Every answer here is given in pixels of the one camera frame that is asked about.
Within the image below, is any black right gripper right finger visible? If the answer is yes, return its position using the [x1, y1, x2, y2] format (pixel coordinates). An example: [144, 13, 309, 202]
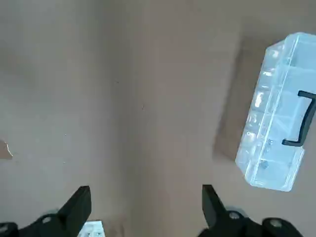
[197, 184, 307, 237]

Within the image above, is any clear plastic compartment box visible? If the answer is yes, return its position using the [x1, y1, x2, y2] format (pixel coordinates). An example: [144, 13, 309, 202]
[234, 31, 316, 192]

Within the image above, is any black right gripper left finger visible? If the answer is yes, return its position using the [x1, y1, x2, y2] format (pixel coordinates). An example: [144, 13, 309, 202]
[0, 185, 92, 237]

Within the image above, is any white test tube rack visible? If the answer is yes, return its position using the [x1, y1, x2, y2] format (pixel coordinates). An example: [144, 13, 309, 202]
[78, 220, 106, 237]

